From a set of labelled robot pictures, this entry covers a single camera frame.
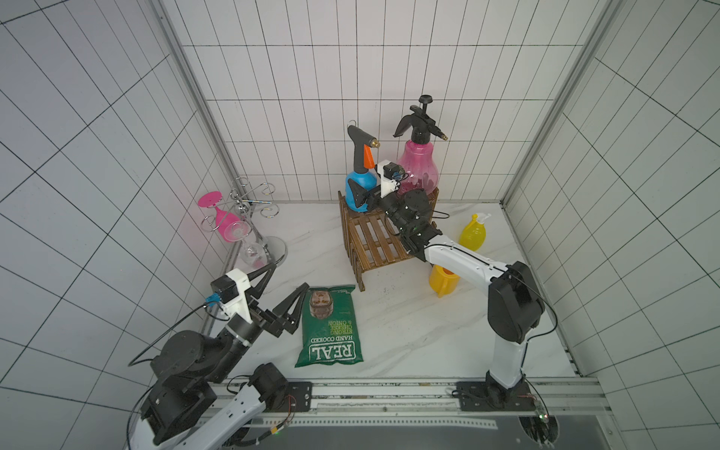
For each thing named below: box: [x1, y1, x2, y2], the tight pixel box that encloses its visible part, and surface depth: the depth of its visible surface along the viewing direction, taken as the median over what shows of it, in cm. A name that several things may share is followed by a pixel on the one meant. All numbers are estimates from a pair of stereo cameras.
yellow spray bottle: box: [458, 212, 492, 252], surface depth 100 cm
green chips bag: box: [294, 285, 364, 369], surface depth 83 cm
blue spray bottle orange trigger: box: [363, 143, 376, 169], surface depth 69 cm
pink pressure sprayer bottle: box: [396, 140, 440, 195], surface depth 77 cm
